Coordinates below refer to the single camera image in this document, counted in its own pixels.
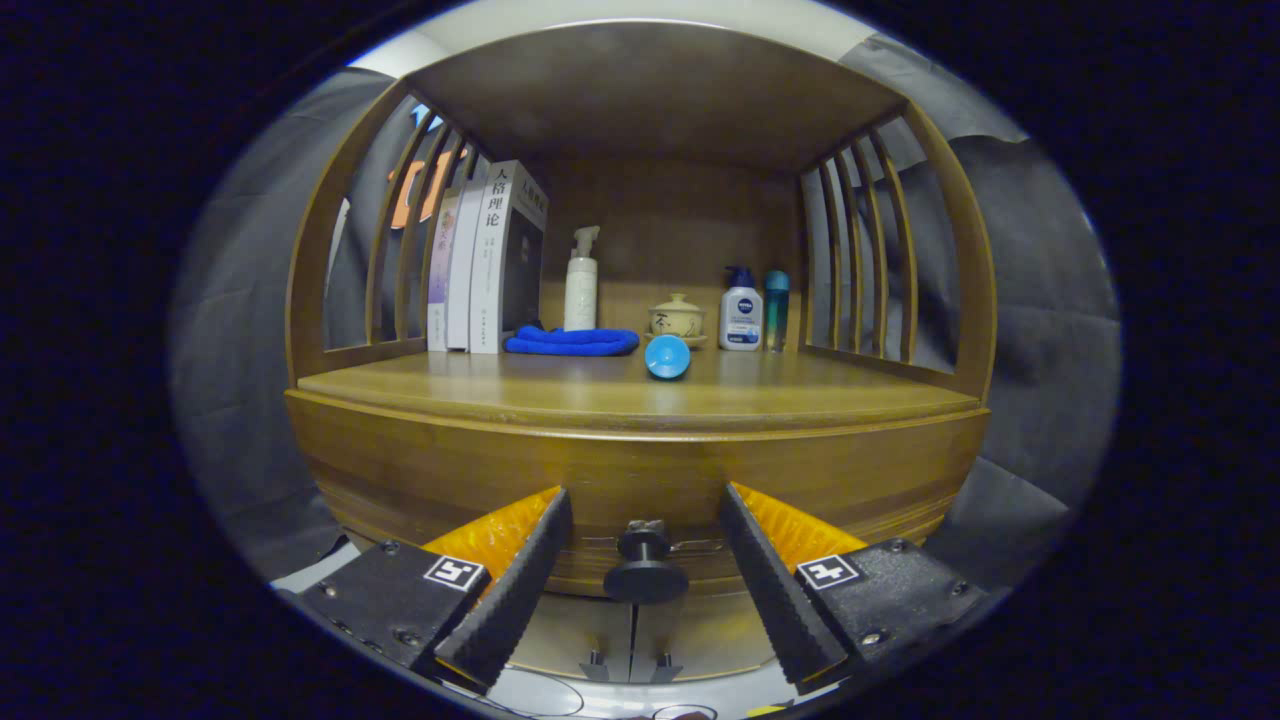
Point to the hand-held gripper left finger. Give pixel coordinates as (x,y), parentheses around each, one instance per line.
(520,595)

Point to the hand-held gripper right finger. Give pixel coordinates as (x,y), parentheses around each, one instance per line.
(770,585)

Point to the wooden drawer with black knob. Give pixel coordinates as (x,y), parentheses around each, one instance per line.
(650,470)

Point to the blue and white cosmetic tube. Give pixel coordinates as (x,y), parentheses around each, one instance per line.
(667,357)

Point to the wooden cabinet door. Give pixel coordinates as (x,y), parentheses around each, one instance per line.
(700,630)
(570,640)

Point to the wooden countertop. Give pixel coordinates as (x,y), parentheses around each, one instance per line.
(600,385)

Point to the wooden cabinet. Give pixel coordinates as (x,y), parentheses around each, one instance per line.
(660,110)

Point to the beige saucer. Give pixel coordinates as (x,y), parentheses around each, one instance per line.
(698,341)

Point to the blue cloth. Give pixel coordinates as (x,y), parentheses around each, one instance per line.
(570,343)

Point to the white lotion bottle blue cap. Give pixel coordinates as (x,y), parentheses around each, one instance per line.
(741,315)

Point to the teal bottle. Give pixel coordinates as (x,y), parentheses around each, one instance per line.
(777,310)

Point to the beige lidded tea cup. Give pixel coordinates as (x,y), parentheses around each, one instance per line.
(677,317)

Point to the white pump bottle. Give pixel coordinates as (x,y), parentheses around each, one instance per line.
(581,295)

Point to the white book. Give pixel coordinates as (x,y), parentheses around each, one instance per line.
(462,280)

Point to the grey book with portrait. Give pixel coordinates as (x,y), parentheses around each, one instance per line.
(495,270)

